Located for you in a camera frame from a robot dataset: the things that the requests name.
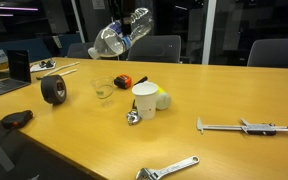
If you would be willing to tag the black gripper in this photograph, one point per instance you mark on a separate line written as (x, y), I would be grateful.
(120, 11)

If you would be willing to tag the clear plastic water bottle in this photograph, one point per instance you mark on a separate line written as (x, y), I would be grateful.
(109, 41)

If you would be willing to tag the orange black tape measure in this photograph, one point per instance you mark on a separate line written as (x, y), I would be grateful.
(122, 81)

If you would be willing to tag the white bottle yellow label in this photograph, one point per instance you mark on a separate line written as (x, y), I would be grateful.
(163, 99)

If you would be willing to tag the black tape roll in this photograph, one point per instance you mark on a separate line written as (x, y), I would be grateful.
(50, 88)

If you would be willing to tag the grey office chair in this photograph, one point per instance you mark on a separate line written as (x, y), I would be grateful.
(277, 53)
(157, 48)
(79, 50)

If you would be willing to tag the clear plastic cup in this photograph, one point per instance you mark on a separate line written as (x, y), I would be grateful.
(103, 87)

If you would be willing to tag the white stick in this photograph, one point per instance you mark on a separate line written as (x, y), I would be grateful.
(69, 72)
(61, 68)

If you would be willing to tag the white paper cup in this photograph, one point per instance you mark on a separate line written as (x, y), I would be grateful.
(145, 101)

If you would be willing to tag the black glasses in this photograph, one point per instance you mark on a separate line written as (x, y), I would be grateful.
(46, 63)

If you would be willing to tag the white cloth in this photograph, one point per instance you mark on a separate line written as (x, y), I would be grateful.
(35, 68)

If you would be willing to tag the black upright tablet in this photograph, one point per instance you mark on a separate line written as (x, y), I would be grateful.
(19, 65)

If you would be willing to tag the black handheld device orange button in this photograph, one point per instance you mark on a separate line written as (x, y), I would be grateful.
(17, 119)

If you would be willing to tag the silver adjustable wrench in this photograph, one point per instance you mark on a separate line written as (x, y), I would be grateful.
(164, 170)

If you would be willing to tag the metal vernier caliper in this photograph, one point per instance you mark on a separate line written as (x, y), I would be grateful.
(257, 128)

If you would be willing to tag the white wall paper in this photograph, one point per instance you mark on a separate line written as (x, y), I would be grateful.
(98, 4)

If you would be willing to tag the white window frame post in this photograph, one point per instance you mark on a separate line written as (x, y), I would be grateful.
(78, 21)
(209, 31)

